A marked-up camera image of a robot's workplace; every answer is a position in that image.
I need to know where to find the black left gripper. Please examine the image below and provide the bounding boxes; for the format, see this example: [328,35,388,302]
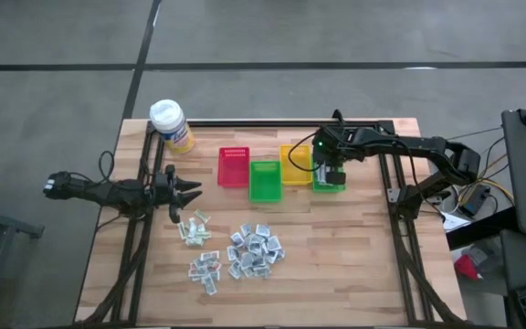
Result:
[152,164,204,225]

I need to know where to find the green plastic basket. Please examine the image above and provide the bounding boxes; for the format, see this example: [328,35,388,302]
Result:
[310,153,347,194]
[248,160,283,204]

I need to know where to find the yellow plastic basket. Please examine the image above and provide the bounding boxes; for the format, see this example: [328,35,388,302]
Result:
[279,144,313,186]

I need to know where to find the red plastic basket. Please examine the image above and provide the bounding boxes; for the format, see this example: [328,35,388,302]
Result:
[216,146,251,189]

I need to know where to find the yellow Lysol wipes canister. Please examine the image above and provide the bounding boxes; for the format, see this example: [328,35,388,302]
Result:
[148,99,196,155]

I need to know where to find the white paper sheet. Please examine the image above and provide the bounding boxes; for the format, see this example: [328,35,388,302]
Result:
[440,211,473,232]

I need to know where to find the black power supply box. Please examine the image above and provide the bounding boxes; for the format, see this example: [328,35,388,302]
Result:
[456,184,492,218]

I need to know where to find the black desk beam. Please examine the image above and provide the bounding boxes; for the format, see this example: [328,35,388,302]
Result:
[445,206,520,251]

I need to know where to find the red crumpled object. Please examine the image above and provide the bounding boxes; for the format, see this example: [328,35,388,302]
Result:
[453,253,483,281]

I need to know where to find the grey metal stand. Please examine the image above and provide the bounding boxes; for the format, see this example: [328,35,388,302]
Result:
[0,182,45,329]

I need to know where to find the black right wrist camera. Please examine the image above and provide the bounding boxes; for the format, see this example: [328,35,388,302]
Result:
[325,168,348,187]

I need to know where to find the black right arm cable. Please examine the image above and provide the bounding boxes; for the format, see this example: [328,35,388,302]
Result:
[287,131,326,174]

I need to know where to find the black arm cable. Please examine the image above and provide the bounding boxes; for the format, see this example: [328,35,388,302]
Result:
[287,131,326,174]
[98,150,116,183]

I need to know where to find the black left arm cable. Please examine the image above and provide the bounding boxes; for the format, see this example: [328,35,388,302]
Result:
[98,150,116,183]

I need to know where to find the thin black floor cable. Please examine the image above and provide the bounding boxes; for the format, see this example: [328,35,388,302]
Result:
[445,126,504,143]

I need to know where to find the yellow and black cable bundle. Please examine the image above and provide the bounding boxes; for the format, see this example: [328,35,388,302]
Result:
[454,136,516,207]

